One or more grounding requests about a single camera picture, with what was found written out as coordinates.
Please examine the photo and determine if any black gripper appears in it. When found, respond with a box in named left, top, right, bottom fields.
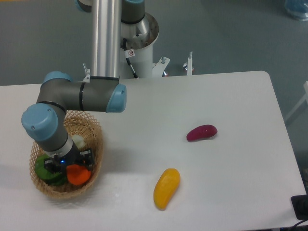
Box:
left=43, top=148, right=94, bottom=174

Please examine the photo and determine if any orange toy orange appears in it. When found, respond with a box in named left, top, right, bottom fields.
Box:
left=66, top=165, right=91, bottom=185

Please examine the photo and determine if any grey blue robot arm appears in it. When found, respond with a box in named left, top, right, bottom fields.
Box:
left=21, top=0, right=145, bottom=173

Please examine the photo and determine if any woven wicker basket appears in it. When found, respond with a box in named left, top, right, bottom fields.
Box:
left=29, top=110, right=103, bottom=199

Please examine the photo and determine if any green toy bok choy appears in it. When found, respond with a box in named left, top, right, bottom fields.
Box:
left=34, top=135, right=86, bottom=186

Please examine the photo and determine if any yellow toy mango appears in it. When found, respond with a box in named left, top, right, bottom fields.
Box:
left=153, top=168, right=181, bottom=211

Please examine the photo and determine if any black device at edge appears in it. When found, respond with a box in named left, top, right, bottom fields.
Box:
left=291, top=194, right=308, bottom=220

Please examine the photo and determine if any blue plastic bag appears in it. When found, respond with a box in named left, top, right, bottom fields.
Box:
left=284, top=0, right=308, bottom=21

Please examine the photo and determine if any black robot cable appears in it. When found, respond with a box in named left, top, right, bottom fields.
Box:
left=122, top=38, right=140, bottom=79

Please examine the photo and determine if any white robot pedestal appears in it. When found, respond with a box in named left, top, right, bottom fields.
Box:
left=82, top=12, right=195, bottom=81

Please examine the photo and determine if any white frame at right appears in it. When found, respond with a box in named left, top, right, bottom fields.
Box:
left=284, top=81, right=308, bottom=126

